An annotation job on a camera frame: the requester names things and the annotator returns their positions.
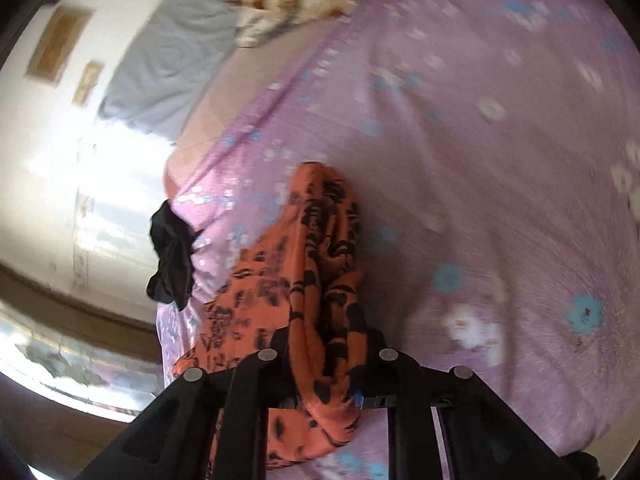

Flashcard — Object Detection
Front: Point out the beige floral crumpled cloth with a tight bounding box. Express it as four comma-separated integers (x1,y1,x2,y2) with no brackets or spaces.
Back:
215,0,361,48

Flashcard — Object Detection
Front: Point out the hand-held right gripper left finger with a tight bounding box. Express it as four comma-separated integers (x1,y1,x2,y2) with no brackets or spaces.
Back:
87,327,301,480

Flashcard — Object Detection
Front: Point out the black garment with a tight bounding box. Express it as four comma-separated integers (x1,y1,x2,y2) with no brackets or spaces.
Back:
146,200,196,311

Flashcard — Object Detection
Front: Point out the wall electrical panel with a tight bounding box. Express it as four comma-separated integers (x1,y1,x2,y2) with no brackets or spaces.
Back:
24,6,96,83

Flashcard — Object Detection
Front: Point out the orange black floral blouse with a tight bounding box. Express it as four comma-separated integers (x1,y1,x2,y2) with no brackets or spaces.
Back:
171,161,368,471

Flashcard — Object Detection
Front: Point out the wooden door with stained glass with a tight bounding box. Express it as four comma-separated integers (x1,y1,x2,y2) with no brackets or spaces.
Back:
0,262,168,480

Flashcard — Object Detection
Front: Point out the purple floral bedsheet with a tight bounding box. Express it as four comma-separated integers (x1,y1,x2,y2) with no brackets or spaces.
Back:
155,0,640,480

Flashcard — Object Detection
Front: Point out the beige wall light switch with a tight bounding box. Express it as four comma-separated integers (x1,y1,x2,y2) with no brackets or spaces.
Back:
71,60,105,107

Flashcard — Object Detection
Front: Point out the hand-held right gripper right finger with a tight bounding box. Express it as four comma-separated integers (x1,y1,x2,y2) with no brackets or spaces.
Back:
355,327,601,480

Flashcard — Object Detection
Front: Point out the grey pillow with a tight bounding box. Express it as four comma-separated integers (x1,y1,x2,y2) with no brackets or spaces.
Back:
97,0,241,143

